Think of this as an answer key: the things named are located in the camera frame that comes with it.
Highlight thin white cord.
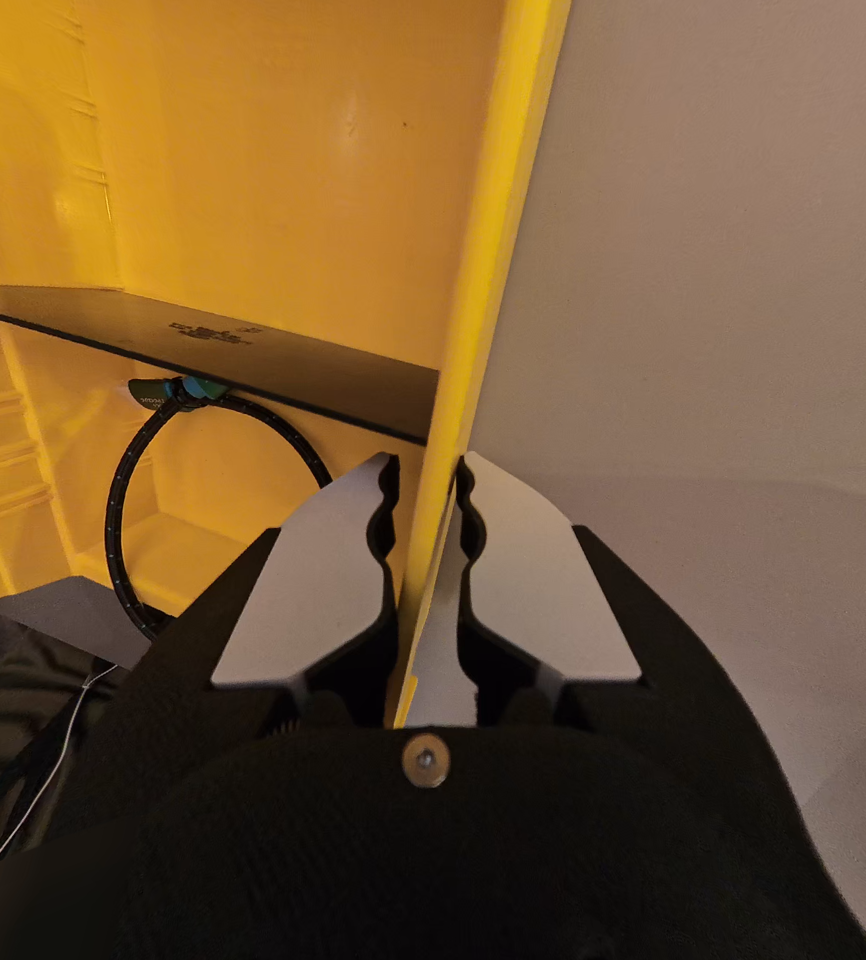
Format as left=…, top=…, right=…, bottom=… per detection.
left=0, top=663, right=119, bottom=867

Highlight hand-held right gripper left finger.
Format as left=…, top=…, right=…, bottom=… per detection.
left=210, top=450, right=402, bottom=702

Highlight yellow plastic bin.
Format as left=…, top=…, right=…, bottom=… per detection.
left=0, top=0, right=572, bottom=729

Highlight black bin divider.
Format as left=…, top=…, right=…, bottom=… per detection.
left=0, top=283, right=441, bottom=445

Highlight person's olive shirt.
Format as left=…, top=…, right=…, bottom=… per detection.
left=0, top=606, right=152, bottom=871

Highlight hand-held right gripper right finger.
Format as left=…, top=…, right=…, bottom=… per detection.
left=454, top=452, right=644, bottom=702

